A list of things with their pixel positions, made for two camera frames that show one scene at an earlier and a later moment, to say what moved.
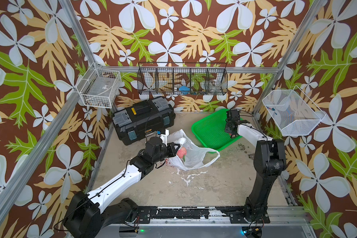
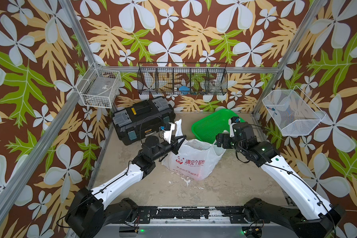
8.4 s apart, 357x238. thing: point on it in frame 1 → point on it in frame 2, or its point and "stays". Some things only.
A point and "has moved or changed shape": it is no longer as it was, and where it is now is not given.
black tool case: (142, 119) stays
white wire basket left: (98, 87) stays
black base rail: (235, 215) stays
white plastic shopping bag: (194, 154) has moved or changed shape
